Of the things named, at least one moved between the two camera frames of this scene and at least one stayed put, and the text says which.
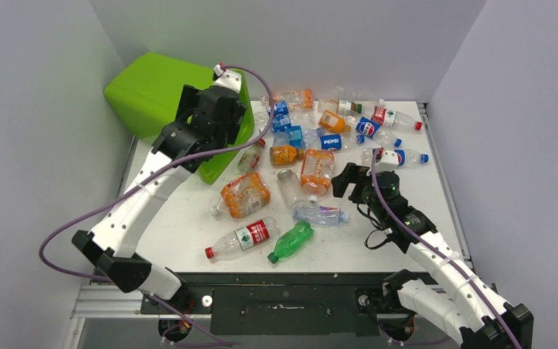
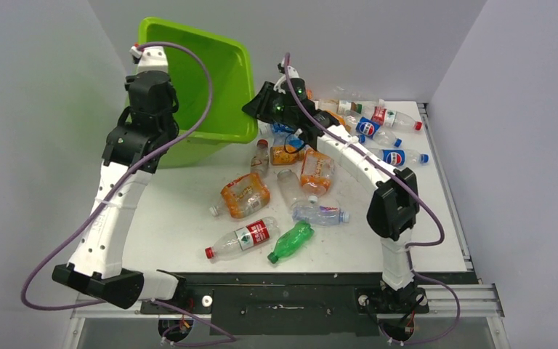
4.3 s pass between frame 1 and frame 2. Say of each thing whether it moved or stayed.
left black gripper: moved
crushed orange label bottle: stayed
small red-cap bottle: moved
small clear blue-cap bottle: stayed
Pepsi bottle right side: stayed
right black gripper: moved
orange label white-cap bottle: stayed
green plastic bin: moved
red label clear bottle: stayed
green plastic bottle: stayed
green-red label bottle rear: stayed
